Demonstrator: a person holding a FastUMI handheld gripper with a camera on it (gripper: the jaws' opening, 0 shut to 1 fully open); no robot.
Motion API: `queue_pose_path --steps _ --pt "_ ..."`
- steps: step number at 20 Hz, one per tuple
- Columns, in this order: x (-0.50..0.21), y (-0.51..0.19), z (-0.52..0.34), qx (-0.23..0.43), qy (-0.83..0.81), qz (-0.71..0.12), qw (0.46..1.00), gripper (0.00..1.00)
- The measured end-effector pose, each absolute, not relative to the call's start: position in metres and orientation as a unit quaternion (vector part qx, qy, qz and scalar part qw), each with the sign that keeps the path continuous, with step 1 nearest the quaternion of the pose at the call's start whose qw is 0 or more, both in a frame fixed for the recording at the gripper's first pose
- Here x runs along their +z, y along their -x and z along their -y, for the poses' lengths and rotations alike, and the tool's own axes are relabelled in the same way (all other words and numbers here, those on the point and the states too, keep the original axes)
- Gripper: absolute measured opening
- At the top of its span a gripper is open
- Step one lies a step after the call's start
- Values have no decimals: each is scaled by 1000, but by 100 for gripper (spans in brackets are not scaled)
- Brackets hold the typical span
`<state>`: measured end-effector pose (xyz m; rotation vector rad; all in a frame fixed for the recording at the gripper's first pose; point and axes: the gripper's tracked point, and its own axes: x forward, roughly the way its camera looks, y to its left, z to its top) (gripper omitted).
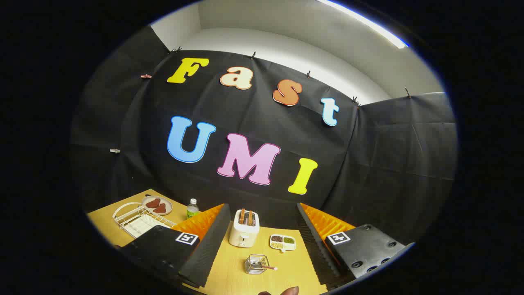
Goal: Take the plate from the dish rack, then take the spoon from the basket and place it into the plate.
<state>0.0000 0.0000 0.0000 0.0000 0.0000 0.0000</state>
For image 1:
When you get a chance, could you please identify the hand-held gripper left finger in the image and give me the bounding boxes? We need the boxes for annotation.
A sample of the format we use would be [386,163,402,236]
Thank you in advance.
[117,203,232,288]

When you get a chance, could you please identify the small saucer with sausages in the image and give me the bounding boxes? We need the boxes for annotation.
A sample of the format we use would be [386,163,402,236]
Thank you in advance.
[142,195,173,216]

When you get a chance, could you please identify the black backdrop cloth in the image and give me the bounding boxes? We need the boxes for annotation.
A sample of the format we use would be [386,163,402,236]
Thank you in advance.
[70,25,458,246]

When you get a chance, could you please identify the white toaster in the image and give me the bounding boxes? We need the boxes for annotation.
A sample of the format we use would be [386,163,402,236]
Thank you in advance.
[228,209,260,248]

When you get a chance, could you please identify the white divided snack tray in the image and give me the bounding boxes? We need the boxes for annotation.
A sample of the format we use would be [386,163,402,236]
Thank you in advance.
[269,234,296,253]

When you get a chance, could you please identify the white wire dish rack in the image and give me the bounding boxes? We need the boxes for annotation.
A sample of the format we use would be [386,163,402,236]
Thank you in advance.
[112,202,177,239]

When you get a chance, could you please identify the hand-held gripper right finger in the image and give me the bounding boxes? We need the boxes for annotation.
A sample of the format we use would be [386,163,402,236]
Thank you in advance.
[295,202,415,290]

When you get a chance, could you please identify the metal wire basket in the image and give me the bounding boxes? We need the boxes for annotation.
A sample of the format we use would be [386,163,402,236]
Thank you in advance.
[245,254,270,275]

